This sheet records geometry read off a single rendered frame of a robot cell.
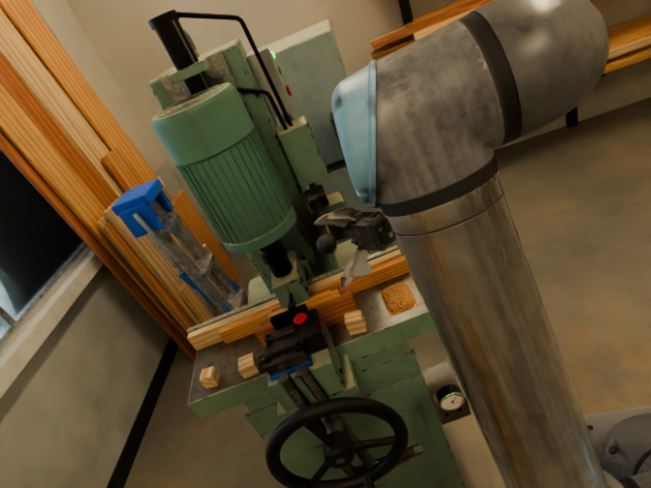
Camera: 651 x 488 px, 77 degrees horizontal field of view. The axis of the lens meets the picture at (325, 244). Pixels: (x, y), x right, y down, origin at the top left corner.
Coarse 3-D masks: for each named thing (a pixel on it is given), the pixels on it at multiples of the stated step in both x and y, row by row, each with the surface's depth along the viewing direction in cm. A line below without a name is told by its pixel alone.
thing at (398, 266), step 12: (384, 264) 104; (396, 264) 103; (408, 264) 103; (360, 276) 103; (372, 276) 103; (384, 276) 104; (396, 276) 104; (324, 288) 105; (360, 288) 105; (264, 312) 106; (240, 324) 105; (252, 324) 106; (228, 336) 106; (240, 336) 107
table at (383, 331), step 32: (384, 288) 103; (416, 288) 99; (384, 320) 94; (416, 320) 92; (224, 352) 105; (256, 352) 101; (352, 352) 94; (192, 384) 100; (224, 384) 96; (256, 384) 95; (352, 384) 86; (288, 416) 88
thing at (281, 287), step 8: (288, 256) 106; (296, 256) 107; (296, 264) 101; (296, 272) 98; (304, 272) 108; (272, 280) 99; (280, 280) 98; (288, 280) 97; (296, 280) 96; (304, 280) 103; (272, 288) 96; (280, 288) 96; (288, 288) 97; (296, 288) 97; (304, 288) 98; (280, 296) 98; (288, 296) 98; (296, 296) 98; (304, 296) 99
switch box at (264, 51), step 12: (264, 48) 100; (252, 60) 100; (264, 60) 101; (252, 72) 102; (276, 72) 103; (264, 84) 104; (276, 84) 104; (264, 96) 105; (288, 96) 106; (288, 108) 107
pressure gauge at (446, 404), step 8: (448, 384) 99; (440, 392) 98; (448, 392) 97; (456, 392) 97; (440, 400) 98; (448, 400) 98; (456, 400) 98; (464, 400) 98; (448, 408) 99; (456, 408) 99
